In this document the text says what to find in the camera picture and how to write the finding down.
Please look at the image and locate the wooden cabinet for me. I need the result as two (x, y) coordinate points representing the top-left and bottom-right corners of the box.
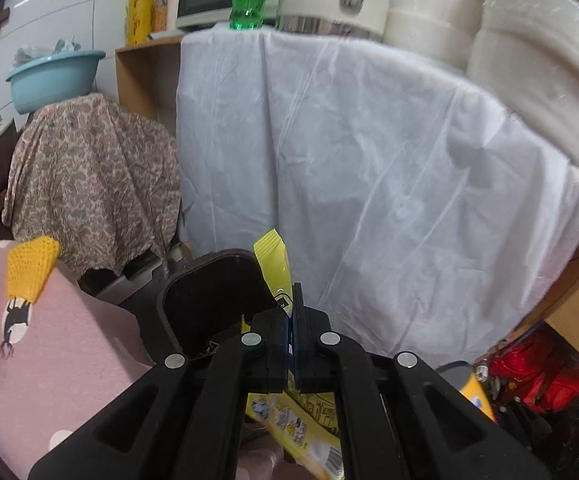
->
(114, 35), (185, 123)

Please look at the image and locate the red bag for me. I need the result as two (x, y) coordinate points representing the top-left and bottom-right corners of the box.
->
(487, 330), (579, 413)

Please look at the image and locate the yellow snack wrapper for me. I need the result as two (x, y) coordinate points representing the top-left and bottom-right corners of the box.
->
(242, 229), (346, 480)

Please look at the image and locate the dark brown bin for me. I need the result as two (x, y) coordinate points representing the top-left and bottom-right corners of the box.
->
(156, 248), (290, 361)

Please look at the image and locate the blue plastic basin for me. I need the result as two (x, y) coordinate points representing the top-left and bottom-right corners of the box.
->
(6, 50), (106, 115)

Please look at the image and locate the crumpled clear plastic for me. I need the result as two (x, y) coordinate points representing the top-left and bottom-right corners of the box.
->
(14, 37), (83, 68)

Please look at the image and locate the white cloth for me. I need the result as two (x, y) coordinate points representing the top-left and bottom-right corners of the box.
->
(176, 25), (579, 361)

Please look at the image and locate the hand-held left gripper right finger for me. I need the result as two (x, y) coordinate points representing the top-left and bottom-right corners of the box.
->
(289, 282), (553, 480)

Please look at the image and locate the grey plastic box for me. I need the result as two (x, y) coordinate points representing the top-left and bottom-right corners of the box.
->
(82, 255), (168, 306)

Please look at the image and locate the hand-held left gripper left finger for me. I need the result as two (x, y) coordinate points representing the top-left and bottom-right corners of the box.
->
(28, 305), (290, 480)

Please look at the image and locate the paisley patterned cloth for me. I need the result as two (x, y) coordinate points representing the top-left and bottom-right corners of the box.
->
(2, 92), (183, 278)

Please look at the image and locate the yellow wrap roll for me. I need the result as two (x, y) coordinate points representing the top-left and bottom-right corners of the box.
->
(126, 0), (160, 47)

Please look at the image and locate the yellow foam net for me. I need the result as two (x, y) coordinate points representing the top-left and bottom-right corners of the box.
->
(6, 236), (62, 305)

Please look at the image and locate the cream electric kettle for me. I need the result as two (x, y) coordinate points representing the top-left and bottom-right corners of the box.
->
(276, 0), (389, 43)

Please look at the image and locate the glass storage jar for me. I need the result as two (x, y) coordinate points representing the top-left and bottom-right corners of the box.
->
(152, 0), (183, 36)

